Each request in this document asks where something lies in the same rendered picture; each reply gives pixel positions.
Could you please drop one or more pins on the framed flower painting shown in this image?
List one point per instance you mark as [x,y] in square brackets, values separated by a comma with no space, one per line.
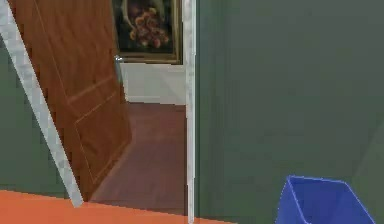
[146,30]

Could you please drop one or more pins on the brown wooden room door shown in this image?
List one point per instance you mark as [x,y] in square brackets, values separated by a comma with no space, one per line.
[76,83]

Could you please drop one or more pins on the blue plastic bin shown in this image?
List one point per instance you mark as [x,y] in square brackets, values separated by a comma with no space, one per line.
[320,203]

